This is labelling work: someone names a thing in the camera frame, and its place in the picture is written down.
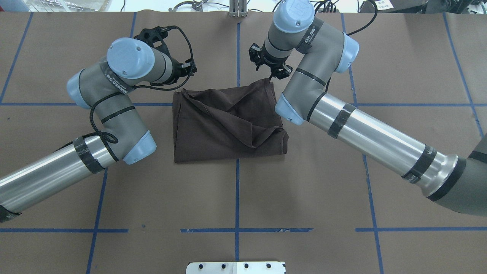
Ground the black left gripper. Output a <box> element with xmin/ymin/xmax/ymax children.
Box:
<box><xmin>167</xmin><ymin>57</ymin><xmax>197</xmax><ymax>85</ymax></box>

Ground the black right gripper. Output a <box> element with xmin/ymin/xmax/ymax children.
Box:
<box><xmin>249</xmin><ymin>44</ymin><xmax>293</xmax><ymax>80</ymax></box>

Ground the brown t-shirt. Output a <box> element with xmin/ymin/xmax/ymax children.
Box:
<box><xmin>172</xmin><ymin>79</ymin><xmax>289</xmax><ymax>164</ymax></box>

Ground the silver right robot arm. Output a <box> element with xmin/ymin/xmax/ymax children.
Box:
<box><xmin>249</xmin><ymin>0</ymin><xmax>487</xmax><ymax>216</ymax></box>

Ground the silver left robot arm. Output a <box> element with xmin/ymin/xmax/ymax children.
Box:
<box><xmin>1</xmin><ymin>37</ymin><xmax>196</xmax><ymax>223</ymax></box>

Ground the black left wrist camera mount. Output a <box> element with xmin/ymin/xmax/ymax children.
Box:
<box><xmin>133</xmin><ymin>26</ymin><xmax>171</xmax><ymax>57</ymax></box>

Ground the aluminium frame post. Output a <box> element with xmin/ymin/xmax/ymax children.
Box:
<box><xmin>229</xmin><ymin>0</ymin><xmax>248</xmax><ymax>18</ymax></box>

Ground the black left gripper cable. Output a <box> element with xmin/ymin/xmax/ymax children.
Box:
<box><xmin>89</xmin><ymin>25</ymin><xmax>195</xmax><ymax>144</ymax></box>

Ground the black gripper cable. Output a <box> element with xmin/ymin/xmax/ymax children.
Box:
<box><xmin>89</xmin><ymin>25</ymin><xmax>195</xmax><ymax>144</ymax></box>
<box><xmin>344</xmin><ymin>0</ymin><xmax>379</xmax><ymax>37</ymax></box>

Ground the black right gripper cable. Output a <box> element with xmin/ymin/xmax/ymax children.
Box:
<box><xmin>344</xmin><ymin>0</ymin><xmax>379</xmax><ymax>37</ymax></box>

